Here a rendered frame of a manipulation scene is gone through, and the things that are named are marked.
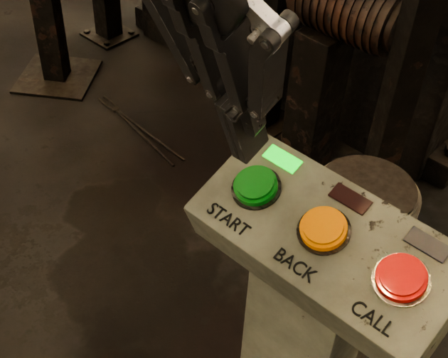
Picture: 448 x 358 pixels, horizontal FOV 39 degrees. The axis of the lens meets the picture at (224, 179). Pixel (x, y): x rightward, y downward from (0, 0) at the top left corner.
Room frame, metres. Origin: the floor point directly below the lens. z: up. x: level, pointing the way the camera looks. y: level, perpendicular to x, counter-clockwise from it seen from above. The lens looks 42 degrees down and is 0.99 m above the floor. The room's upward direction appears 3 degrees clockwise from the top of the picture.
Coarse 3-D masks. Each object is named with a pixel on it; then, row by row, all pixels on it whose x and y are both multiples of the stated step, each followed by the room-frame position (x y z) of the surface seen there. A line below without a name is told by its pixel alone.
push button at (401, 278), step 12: (384, 264) 0.32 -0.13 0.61; (396, 264) 0.32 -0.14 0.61; (408, 264) 0.32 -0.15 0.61; (420, 264) 0.32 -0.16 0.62; (384, 276) 0.31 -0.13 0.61; (396, 276) 0.31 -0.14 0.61; (408, 276) 0.31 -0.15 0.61; (420, 276) 0.31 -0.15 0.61; (384, 288) 0.30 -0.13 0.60; (396, 288) 0.30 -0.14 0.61; (408, 288) 0.30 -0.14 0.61; (420, 288) 0.30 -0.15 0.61; (396, 300) 0.30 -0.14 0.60; (408, 300) 0.29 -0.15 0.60
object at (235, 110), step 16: (192, 0) 0.33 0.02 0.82; (192, 16) 0.34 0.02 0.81; (208, 16) 0.33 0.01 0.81; (208, 32) 0.34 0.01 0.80; (240, 32) 0.35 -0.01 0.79; (224, 48) 0.34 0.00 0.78; (240, 48) 0.35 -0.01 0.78; (224, 64) 0.35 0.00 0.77; (240, 64) 0.36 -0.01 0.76; (224, 80) 0.36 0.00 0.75; (240, 80) 0.36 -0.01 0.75; (240, 96) 0.36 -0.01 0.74; (240, 112) 0.36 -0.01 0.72
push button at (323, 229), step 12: (312, 216) 0.37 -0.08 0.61; (324, 216) 0.37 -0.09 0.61; (336, 216) 0.37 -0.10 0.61; (300, 228) 0.36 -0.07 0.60; (312, 228) 0.36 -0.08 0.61; (324, 228) 0.36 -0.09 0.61; (336, 228) 0.36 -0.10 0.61; (312, 240) 0.35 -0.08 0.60; (324, 240) 0.35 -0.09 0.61; (336, 240) 0.35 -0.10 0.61
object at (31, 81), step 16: (32, 0) 1.44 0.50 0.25; (48, 0) 1.44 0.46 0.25; (32, 16) 1.44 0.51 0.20; (48, 16) 1.44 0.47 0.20; (48, 32) 1.44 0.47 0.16; (64, 32) 1.49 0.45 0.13; (48, 48) 1.44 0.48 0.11; (64, 48) 1.47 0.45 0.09; (32, 64) 1.52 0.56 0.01; (48, 64) 1.44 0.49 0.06; (64, 64) 1.45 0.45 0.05; (80, 64) 1.53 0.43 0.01; (96, 64) 1.54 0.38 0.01; (32, 80) 1.44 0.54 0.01; (48, 80) 1.44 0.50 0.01; (64, 80) 1.44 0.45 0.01; (80, 80) 1.45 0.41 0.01; (48, 96) 1.37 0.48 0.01; (64, 96) 1.37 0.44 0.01; (80, 96) 1.37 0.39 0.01
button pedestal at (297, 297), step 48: (288, 192) 0.41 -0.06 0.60; (240, 240) 0.36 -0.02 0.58; (288, 240) 0.36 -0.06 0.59; (384, 240) 0.35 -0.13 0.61; (288, 288) 0.33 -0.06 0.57; (336, 288) 0.31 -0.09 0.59; (432, 288) 0.31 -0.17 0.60; (288, 336) 0.33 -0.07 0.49; (336, 336) 0.31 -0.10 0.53; (384, 336) 0.27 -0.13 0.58; (432, 336) 0.27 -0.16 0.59
